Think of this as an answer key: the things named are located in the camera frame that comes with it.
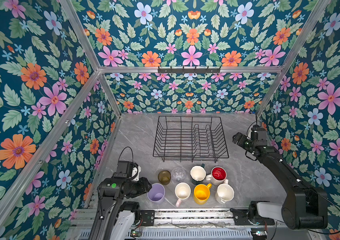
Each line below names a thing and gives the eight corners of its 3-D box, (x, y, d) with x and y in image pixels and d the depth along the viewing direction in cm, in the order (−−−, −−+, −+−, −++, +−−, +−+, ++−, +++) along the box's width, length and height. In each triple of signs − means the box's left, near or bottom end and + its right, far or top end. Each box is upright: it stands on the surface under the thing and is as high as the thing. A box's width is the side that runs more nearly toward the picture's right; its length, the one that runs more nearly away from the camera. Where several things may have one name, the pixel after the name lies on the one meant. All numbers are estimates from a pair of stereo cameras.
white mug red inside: (206, 185, 86) (208, 180, 80) (205, 172, 91) (206, 166, 85) (224, 185, 86) (228, 180, 80) (222, 171, 91) (225, 166, 85)
